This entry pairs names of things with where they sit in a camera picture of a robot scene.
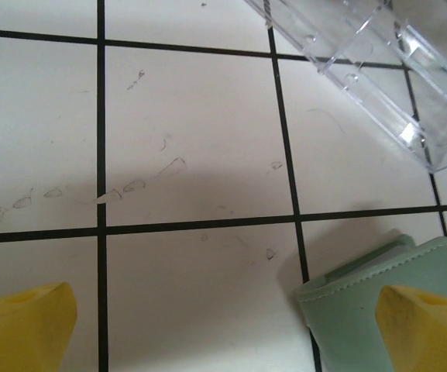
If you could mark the clear tray of black parts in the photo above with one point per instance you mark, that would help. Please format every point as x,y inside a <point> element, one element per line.
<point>382,77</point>

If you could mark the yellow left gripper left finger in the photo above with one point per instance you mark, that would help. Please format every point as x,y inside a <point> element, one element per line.
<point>18,333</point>

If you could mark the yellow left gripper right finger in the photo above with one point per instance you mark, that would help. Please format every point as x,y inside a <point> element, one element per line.
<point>428,333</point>

